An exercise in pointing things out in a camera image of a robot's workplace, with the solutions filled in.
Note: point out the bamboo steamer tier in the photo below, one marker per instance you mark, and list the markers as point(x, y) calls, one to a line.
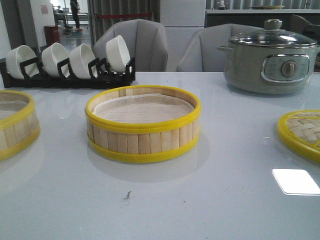
point(20, 130)
point(143, 142)

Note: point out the woven bamboo steamer lid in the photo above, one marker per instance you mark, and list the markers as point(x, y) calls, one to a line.
point(300, 131)

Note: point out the paper liner in centre tier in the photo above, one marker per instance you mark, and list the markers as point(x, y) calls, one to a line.
point(143, 109)

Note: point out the paper liner in tier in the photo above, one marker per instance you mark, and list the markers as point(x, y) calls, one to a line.
point(8, 108)
point(143, 109)

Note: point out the black dish rack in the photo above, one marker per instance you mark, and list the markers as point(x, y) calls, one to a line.
point(100, 75)

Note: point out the white bowl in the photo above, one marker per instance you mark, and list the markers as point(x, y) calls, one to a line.
point(79, 59)
point(52, 55)
point(117, 54)
point(17, 56)

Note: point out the right grey upholstered chair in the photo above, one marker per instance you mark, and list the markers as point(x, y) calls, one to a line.
point(201, 53)

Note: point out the grey upholstered chair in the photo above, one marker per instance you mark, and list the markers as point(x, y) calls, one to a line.
point(201, 53)
point(146, 41)

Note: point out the left grey upholstered chair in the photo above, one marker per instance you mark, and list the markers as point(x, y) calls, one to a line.
point(146, 41)

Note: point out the white cabinet in background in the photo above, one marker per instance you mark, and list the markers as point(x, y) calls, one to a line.
point(181, 19)

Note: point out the grey-green electric cooking pot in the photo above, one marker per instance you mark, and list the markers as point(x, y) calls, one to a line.
point(269, 70)

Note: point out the red barrier tape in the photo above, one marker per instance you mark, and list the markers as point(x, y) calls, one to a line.
point(119, 16)

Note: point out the red bin in background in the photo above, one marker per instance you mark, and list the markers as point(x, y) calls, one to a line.
point(51, 34)

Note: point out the glass pot lid with knob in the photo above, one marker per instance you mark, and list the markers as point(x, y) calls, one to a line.
point(273, 36)

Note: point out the person standing in background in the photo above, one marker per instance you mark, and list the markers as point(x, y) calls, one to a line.
point(74, 6)

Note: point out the paper liner in left tier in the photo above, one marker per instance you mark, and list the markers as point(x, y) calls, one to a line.
point(8, 108)

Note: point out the white bowl far left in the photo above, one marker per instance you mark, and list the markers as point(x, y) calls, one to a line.
point(17, 56)

